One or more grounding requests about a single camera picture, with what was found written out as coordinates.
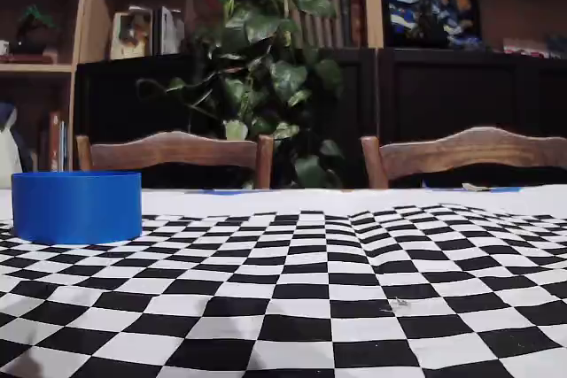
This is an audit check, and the white grey illustrated box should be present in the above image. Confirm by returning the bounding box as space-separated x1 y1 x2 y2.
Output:
154 5 185 57

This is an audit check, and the small green bonsai model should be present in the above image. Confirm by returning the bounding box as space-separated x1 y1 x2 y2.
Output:
9 4 62 57

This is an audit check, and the blue spined upright book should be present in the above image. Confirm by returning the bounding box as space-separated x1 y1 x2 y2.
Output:
59 120 73 172

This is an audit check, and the beige illustrated box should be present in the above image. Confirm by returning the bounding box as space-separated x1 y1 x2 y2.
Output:
109 6 154 61

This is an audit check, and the red spined upright book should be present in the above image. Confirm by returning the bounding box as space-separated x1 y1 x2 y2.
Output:
48 111 62 172

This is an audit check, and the checkerboard printed white mat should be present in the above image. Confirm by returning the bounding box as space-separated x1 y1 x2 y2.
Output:
0 187 567 378

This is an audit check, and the blue white paper penguin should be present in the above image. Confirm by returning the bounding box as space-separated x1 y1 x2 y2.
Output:
0 102 26 189

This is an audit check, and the green leafy pothos plant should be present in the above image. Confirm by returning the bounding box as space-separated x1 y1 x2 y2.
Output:
136 0 349 189

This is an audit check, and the blue round box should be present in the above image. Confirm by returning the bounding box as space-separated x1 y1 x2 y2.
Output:
12 170 144 245

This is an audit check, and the dark brown cabinet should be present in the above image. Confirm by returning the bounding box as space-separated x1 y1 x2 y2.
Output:
74 47 567 189

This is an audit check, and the brown wooden chair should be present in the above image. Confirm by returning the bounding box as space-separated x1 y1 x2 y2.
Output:
361 126 567 189
74 129 275 190

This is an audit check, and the starry night mosaic picture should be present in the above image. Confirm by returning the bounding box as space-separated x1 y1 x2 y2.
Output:
385 0 484 50

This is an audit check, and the blue tape strip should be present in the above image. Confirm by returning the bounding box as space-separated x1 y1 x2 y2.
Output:
424 186 524 195
197 188 269 196

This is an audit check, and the brown hardcover book row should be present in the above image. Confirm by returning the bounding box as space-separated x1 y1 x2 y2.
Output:
286 0 369 50

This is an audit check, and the red white flat box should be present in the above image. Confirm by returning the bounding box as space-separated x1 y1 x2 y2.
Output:
501 36 551 58

